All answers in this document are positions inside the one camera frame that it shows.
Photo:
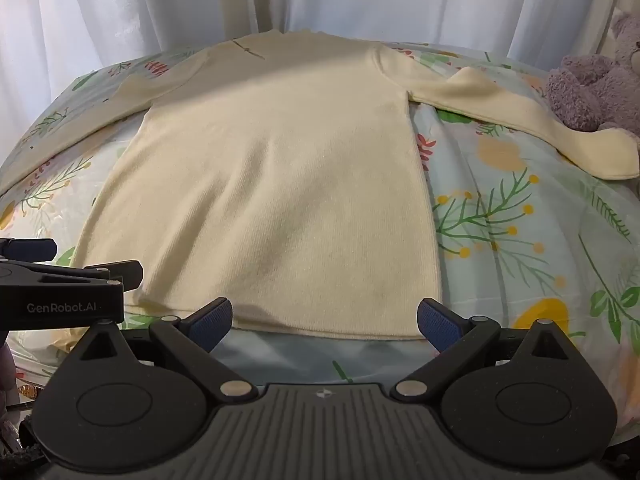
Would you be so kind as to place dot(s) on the white sheer curtain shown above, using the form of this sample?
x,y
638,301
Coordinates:
x,y
150,5

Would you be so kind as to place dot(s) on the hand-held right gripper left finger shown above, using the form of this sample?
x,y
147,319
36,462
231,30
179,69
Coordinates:
x,y
212,324

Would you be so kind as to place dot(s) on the cream knit sweater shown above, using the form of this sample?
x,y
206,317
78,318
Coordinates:
x,y
275,185

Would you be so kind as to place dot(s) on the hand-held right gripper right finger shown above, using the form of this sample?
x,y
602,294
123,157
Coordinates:
x,y
440,325

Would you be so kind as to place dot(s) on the purple teddy bear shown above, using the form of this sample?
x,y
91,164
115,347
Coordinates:
x,y
590,90

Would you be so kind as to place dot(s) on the floral bed sheet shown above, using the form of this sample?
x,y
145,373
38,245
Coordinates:
x,y
525,240

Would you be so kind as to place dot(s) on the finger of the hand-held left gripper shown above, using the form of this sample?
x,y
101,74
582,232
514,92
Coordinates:
x,y
120,275
30,249

